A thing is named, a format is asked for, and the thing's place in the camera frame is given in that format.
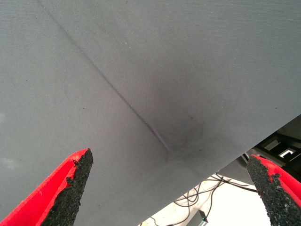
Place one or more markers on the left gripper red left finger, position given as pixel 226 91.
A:
pixel 35 202

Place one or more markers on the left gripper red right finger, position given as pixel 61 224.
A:
pixel 282 195

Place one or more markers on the small green-lit device box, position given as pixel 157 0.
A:
pixel 203 217

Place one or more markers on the dark grey table cloth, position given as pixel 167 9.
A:
pixel 141 70

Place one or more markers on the black metal frame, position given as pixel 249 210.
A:
pixel 289 141

